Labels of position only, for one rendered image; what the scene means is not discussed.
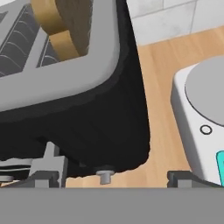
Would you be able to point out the white kitchen scale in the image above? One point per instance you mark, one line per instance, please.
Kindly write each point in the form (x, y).
(201, 96)

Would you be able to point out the black and grey toaster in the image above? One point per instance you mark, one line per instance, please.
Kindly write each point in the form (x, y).
(96, 116)

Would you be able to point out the grey toaster knob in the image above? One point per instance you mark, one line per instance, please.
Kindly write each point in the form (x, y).
(104, 176)

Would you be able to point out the brown bread slice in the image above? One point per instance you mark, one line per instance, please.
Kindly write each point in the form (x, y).
(68, 26)

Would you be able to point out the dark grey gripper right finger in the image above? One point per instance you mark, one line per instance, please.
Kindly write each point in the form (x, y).
(178, 177)

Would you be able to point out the grey toaster lever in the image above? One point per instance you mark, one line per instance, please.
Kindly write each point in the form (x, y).
(13, 170)

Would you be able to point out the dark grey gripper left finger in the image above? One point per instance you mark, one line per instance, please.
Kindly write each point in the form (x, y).
(55, 172)

